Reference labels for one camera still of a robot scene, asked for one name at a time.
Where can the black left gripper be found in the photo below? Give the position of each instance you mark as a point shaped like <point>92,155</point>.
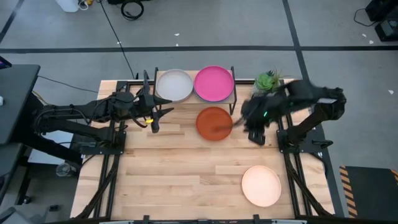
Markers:
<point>146,105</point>

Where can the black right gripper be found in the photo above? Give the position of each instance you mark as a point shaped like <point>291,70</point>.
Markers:
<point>259,110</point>

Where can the orange plate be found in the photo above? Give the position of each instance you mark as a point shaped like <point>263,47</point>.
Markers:
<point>211,118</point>

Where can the grey plate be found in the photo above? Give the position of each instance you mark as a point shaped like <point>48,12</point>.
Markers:
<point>174,84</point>

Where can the pink plate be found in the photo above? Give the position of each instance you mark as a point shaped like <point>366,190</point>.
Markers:
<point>214,83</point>

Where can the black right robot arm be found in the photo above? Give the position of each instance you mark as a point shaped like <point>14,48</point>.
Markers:
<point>311,90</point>

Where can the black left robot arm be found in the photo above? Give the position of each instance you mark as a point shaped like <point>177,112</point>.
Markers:
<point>77,112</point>

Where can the yellow tag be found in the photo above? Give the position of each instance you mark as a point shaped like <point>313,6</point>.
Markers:
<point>149,120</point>

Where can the green potted succulent plant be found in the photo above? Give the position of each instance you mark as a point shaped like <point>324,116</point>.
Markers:
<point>265,81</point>

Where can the peach plate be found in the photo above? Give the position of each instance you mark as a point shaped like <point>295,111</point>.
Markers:
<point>261,186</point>

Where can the clear glass jar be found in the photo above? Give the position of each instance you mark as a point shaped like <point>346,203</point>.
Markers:
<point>63,169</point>

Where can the white panel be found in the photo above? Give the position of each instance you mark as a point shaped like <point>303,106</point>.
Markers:
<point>40,155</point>

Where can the white container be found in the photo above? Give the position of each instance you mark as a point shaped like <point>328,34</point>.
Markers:
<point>66,4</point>

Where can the black desk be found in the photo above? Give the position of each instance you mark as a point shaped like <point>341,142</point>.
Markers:
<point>15,99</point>

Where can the black mat with hazard stripes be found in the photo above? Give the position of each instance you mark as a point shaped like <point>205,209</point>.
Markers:
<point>373,189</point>

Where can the black equipment case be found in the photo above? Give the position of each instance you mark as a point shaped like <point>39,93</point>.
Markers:
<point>387,29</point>

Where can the black equipment box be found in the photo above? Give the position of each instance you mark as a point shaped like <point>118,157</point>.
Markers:
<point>384,9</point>

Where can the wooden shelf with black frame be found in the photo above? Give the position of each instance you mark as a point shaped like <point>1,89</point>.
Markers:
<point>230,99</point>

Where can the black metal table frame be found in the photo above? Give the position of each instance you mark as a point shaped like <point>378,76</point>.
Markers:
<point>132,82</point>

